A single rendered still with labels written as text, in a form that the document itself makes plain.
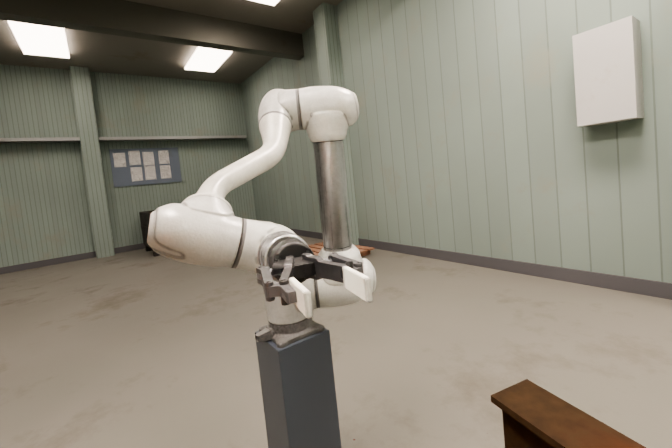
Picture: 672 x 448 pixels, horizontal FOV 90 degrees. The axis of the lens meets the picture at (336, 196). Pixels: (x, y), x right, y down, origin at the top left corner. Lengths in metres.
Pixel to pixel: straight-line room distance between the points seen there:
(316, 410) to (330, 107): 1.02
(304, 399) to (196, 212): 0.84
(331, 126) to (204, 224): 0.57
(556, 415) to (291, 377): 1.09
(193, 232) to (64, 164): 7.82
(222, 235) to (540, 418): 0.56
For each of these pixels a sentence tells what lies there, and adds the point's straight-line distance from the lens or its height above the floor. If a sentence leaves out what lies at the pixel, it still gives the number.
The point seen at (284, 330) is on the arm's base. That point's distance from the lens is 1.23.
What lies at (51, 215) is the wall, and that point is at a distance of 8.42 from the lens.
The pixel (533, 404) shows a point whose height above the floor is 1.02.
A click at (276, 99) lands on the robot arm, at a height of 1.40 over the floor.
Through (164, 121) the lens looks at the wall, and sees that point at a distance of 8.66.
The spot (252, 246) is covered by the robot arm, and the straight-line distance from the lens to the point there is 0.67.
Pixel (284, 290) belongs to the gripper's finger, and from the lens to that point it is 0.43.
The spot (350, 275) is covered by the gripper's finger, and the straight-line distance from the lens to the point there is 0.45.
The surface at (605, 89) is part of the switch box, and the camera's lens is 3.26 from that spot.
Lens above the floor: 1.14
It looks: 3 degrees down
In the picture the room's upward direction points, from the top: 6 degrees counter-clockwise
